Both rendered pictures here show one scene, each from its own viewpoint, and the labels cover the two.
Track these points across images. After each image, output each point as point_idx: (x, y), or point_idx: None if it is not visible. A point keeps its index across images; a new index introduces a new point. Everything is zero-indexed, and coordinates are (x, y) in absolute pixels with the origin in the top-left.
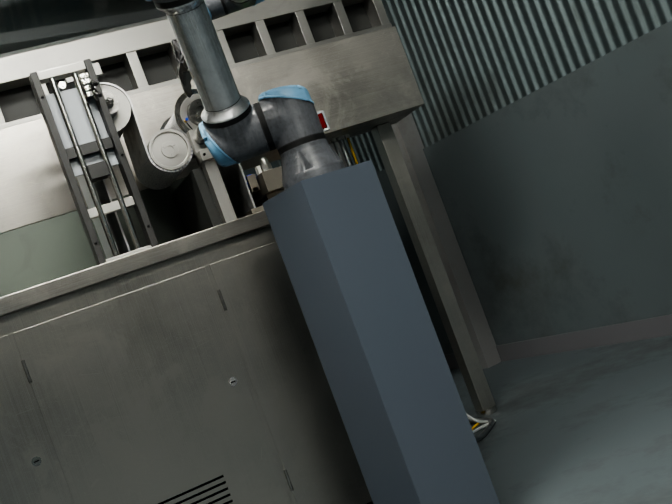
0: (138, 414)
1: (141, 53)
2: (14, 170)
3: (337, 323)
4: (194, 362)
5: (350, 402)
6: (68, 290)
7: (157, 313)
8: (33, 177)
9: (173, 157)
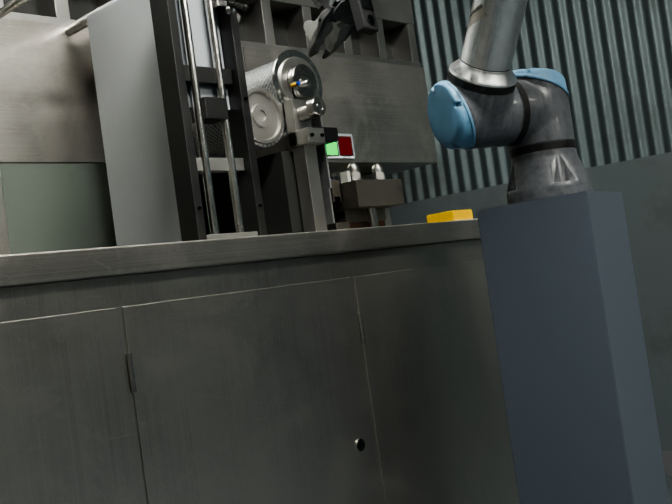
0: (255, 470)
1: None
2: (4, 80)
3: (577, 388)
4: (324, 407)
5: (554, 497)
6: (210, 262)
7: (294, 327)
8: (27, 98)
9: (263, 127)
